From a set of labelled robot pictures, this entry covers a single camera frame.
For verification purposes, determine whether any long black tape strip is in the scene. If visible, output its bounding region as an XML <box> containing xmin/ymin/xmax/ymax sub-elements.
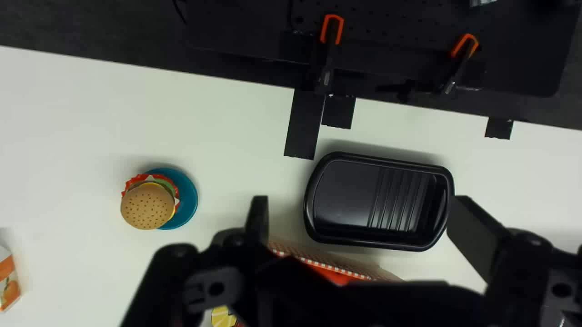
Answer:
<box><xmin>284</xmin><ymin>89</ymin><xmax>329</xmax><ymax>162</ymax></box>

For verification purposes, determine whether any orange checkered cardboard box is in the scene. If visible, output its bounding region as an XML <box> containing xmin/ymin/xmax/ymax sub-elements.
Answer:
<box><xmin>266</xmin><ymin>238</ymin><xmax>406</xmax><ymax>289</ymax></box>

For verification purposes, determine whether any black clamp orange handle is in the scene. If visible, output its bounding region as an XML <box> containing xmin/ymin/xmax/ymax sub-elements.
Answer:
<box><xmin>438</xmin><ymin>33</ymin><xmax>480</xmax><ymax>98</ymax></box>
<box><xmin>315</xmin><ymin>13</ymin><xmax>348</xmax><ymax>93</ymax></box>

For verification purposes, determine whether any orange white carton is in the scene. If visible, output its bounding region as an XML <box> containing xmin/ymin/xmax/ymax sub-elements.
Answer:
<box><xmin>0</xmin><ymin>243</ymin><xmax>24</xmax><ymax>313</ymax></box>

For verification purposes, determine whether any black plastic food tray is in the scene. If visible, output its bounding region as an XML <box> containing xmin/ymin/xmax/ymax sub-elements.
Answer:
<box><xmin>302</xmin><ymin>151</ymin><xmax>457</xmax><ymax>253</ymax></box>

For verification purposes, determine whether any black pegboard panel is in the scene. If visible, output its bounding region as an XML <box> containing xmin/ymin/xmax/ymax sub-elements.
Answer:
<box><xmin>284</xmin><ymin>0</ymin><xmax>580</xmax><ymax>98</ymax></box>

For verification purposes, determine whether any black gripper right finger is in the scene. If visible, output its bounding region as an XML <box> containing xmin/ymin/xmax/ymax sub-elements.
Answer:
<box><xmin>446</xmin><ymin>194</ymin><xmax>517</xmax><ymax>293</ymax></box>

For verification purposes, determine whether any toy burger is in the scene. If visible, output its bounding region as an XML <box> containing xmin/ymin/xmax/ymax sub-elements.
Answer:
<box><xmin>118</xmin><ymin>173</ymin><xmax>182</xmax><ymax>233</ymax></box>

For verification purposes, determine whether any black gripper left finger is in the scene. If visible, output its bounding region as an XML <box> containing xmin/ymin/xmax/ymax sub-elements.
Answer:
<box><xmin>242</xmin><ymin>194</ymin><xmax>273</xmax><ymax>254</ymax></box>

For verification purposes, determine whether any short black tape strip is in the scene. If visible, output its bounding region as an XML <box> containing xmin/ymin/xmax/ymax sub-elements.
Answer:
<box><xmin>484</xmin><ymin>114</ymin><xmax>517</xmax><ymax>140</ymax></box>
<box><xmin>322</xmin><ymin>93</ymin><xmax>357</xmax><ymax>131</ymax></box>

